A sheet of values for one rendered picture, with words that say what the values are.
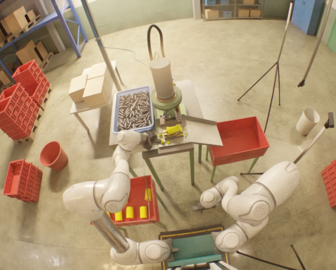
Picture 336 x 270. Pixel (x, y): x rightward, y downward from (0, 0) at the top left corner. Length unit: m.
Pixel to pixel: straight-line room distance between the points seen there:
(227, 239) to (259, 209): 0.59
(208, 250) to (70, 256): 1.99
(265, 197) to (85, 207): 0.70
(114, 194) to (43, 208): 2.64
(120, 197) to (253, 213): 0.49
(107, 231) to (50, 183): 2.44
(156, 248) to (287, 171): 0.85
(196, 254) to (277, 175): 0.93
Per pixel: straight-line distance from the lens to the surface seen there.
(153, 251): 1.20
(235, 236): 1.20
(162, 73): 1.07
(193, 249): 1.45
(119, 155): 1.27
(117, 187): 0.77
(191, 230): 2.03
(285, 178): 0.73
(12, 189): 3.51
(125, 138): 1.21
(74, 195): 0.84
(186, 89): 2.06
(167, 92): 1.17
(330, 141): 3.62
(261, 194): 0.68
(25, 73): 4.77
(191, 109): 1.85
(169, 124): 1.43
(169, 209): 2.40
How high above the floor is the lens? 2.34
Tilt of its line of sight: 55 degrees down
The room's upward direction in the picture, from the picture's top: 13 degrees counter-clockwise
